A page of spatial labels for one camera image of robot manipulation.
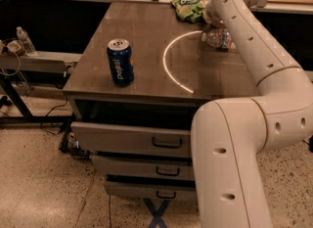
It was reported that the clear plastic water bottle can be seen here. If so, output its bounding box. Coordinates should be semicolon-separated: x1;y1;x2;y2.
201;28;236;50

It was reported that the top drawer with handle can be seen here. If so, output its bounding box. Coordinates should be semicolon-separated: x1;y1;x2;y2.
71;121;191;159

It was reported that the grey drawer cabinet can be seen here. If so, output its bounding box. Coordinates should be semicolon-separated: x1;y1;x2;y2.
64;3;257;190

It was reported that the drawer with handle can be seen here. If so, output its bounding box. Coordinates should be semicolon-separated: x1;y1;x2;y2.
92;156;195;181
104;182;197;202
71;121;191;159

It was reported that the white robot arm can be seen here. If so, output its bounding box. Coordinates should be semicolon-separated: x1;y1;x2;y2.
191;0;313;228

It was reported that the middle drawer with handle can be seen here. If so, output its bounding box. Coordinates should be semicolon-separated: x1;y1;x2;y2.
92;156;195;181

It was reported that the grey side bench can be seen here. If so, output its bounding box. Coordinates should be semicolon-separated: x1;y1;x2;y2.
0;51;81;124

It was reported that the blue pepsi can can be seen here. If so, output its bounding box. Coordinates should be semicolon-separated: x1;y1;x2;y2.
107;38;134;86

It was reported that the green rice chip bag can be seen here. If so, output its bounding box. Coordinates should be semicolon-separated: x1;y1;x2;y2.
171;0;206;23

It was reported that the bottom drawer with handle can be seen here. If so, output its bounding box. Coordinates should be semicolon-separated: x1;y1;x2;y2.
104;182;197;202

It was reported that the small background water bottle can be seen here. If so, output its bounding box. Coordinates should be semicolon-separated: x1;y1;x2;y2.
17;26;37;56

